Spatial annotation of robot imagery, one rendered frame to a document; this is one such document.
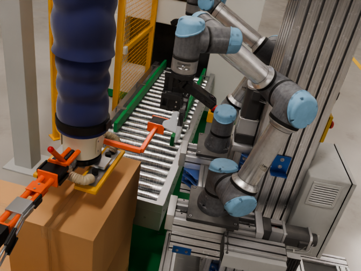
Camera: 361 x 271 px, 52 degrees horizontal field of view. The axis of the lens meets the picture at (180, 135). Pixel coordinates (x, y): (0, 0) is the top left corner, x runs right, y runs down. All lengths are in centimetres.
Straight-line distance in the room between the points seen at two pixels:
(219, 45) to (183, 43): 10
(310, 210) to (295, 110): 67
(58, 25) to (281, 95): 81
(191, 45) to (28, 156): 258
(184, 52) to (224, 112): 94
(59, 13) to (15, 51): 164
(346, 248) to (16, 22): 304
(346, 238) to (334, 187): 178
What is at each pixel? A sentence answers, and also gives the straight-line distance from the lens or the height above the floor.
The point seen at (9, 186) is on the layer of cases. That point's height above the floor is 54.
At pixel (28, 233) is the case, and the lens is 174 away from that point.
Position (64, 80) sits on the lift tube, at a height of 150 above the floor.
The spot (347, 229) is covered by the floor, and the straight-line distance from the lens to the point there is 360.
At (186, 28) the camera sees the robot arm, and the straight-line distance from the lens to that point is 102.
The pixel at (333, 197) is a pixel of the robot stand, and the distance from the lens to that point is 179.
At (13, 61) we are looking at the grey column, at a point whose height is 98.
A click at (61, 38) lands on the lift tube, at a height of 167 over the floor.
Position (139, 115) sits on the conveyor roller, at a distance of 329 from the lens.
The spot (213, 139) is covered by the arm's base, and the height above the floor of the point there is 110.
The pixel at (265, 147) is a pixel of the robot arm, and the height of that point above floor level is 145.
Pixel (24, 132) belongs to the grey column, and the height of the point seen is 39.
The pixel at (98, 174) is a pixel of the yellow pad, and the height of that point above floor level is 108.
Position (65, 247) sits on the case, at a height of 86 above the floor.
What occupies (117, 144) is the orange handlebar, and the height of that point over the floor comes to 119.
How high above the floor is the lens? 212
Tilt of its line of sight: 31 degrees down
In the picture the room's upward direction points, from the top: 10 degrees clockwise
